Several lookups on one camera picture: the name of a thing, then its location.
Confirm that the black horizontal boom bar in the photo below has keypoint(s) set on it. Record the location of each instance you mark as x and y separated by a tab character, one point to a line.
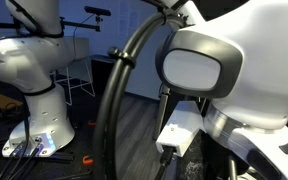
84	26

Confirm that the white paper sheet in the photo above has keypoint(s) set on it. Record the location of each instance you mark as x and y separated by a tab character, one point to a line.
129	20

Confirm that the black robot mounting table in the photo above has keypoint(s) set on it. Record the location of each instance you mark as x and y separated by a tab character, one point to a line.
67	153

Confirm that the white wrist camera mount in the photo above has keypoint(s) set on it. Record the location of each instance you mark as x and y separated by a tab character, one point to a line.
182	130

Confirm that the orange black bar clamp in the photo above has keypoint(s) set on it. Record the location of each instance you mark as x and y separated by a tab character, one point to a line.
87	160
91	123

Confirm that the black stereo camera bar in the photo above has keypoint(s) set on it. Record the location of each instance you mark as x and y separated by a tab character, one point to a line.
97	11

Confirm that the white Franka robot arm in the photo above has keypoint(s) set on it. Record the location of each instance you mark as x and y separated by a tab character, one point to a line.
267	66

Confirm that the black waste bin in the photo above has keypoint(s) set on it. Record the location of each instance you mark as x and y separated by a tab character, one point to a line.
97	80

